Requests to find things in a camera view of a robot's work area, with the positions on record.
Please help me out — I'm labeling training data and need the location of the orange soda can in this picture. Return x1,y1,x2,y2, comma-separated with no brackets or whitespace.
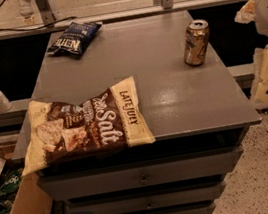
184,19,210,66

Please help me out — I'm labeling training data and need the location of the Late July chip bag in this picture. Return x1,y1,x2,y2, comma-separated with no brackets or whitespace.
23,77,156,175

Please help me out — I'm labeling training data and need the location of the blue Kettle chip bag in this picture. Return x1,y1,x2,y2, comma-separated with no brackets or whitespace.
46,21,101,56

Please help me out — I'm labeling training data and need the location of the grey drawer cabinet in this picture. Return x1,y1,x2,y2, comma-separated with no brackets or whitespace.
0,1,268,214

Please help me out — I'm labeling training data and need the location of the green packaged item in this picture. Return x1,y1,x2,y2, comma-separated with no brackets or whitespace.
0,168,23,197

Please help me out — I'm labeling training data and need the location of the black cable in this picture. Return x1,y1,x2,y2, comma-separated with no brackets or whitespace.
0,15,78,36

